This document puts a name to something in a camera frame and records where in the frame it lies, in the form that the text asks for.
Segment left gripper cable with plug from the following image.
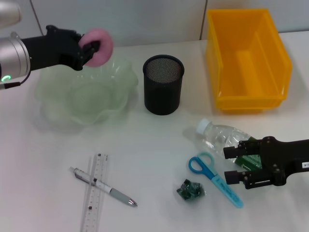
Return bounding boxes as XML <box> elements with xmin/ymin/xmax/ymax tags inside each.
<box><xmin>0</xmin><ymin>71</ymin><xmax>31</xmax><ymax>90</ymax></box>

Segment yellow plastic bin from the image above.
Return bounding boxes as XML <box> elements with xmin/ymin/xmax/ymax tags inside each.
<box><xmin>205</xmin><ymin>8</ymin><xmax>293</xmax><ymax>114</ymax></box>

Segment pale green glass fruit plate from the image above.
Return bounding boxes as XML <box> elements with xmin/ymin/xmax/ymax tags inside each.
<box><xmin>35</xmin><ymin>57</ymin><xmax>140</xmax><ymax>126</ymax></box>

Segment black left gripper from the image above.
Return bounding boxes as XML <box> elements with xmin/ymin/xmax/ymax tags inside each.
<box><xmin>20</xmin><ymin>25</ymin><xmax>101</xmax><ymax>72</ymax></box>

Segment clear water bottle green label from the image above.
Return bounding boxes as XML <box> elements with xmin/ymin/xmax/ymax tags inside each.
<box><xmin>196</xmin><ymin>118</ymin><xmax>264</xmax><ymax>170</ymax></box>

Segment grey silver ballpoint pen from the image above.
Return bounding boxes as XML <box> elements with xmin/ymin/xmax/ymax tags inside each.
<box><xmin>69</xmin><ymin>166</ymin><xmax>139</xmax><ymax>207</ymax></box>

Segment green plastic wrapper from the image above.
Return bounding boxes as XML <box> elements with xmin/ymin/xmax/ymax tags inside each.
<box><xmin>176</xmin><ymin>178</ymin><xmax>206</xmax><ymax>202</ymax></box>

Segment pink peach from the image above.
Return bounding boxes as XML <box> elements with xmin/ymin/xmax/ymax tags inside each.
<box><xmin>78</xmin><ymin>28</ymin><xmax>114</xmax><ymax>68</ymax></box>

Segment blue scissors with sheath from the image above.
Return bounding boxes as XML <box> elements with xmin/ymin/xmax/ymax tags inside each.
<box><xmin>188</xmin><ymin>151</ymin><xmax>244</xmax><ymax>209</ymax></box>

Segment black mesh pen cup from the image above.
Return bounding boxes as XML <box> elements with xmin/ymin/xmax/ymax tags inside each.
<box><xmin>142</xmin><ymin>55</ymin><xmax>185</xmax><ymax>116</ymax></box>

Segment clear plastic ruler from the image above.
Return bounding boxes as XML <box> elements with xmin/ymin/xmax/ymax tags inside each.
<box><xmin>79</xmin><ymin>153</ymin><xmax>109</xmax><ymax>232</ymax></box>

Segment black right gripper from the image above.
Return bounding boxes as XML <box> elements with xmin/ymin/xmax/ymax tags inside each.
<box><xmin>223</xmin><ymin>136</ymin><xmax>309</xmax><ymax>190</ymax></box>

